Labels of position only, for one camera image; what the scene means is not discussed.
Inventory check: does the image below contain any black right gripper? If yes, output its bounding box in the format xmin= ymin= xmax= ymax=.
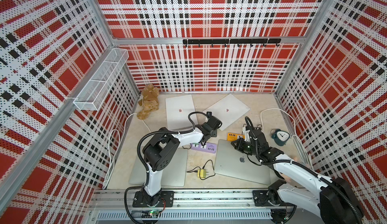
xmin=231 ymin=137 xmax=260 ymax=157

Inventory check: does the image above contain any black charger cable pink adapter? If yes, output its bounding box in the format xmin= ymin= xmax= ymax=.
xmin=242 ymin=123 xmax=262 ymax=134

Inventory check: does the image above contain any black charger cable yellow adapter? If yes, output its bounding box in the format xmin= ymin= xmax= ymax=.
xmin=186 ymin=159 xmax=216 ymax=181

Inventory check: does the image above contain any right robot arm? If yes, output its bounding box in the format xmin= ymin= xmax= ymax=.
xmin=231 ymin=128 xmax=364 ymax=224

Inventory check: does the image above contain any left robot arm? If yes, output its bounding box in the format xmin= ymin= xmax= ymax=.
xmin=137 ymin=112 xmax=222 ymax=200

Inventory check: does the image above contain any silver laptop front right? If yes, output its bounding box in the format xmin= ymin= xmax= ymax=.
xmin=214 ymin=140 xmax=271 ymax=185

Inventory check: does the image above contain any silver laptop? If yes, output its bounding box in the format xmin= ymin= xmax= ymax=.
xmin=129 ymin=148 xmax=188 ymax=187
xmin=214 ymin=140 xmax=271 ymax=185

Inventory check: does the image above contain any white laptop right back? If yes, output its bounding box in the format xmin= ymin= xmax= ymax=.
xmin=204 ymin=94 xmax=251 ymax=131

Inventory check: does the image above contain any white laptop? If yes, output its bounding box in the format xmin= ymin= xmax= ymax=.
xmin=204 ymin=94 xmax=251 ymax=131
xmin=165 ymin=95 xmax=195 ymax=131

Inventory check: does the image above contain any white laptop left back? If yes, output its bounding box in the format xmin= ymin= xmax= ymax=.
xmin=165 ymin=95 xmax=195 ymax=131

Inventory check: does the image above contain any silver laptop front left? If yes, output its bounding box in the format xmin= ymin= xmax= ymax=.
xmin=129 ymin=148 xmax=188 ymax=187

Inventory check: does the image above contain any yellow power strip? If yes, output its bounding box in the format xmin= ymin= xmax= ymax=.
xmin=227 ymin=133 xmax=245 ymax=142

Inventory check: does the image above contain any purple power strip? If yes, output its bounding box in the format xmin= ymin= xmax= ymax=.
xmin=191 ymin=143 xmax=217 ymax=154

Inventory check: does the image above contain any teal alarm clock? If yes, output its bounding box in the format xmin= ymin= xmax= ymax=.
xmin=271 ymin=129 xmax=291 ymax=146

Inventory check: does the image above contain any brown teddy bear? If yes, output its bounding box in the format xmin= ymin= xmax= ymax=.
xmin=137 ymin=84 xmax=159 ymax=120

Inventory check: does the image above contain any white power cable right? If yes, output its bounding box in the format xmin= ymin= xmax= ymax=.
xmin=259 ymin=108 xmax=326 ymax=188

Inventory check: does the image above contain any white power cable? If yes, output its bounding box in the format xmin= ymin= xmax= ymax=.
xmin=259 ymin=108 xmax=326 ymax=188
xmin=102 ymin=112 xmax=158 ymax=190

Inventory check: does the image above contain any black hook rail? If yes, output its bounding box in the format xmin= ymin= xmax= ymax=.
xmin=182 ymin=38 xmax=282 ymax=45

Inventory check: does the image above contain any white power cable left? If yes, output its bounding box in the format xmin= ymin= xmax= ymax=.
xmin=102 ymin=112 xmax=158 ymax=190

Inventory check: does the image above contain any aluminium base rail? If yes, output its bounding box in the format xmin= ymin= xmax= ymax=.
xmin=86 ymin=188 xmax=304 ymax=224

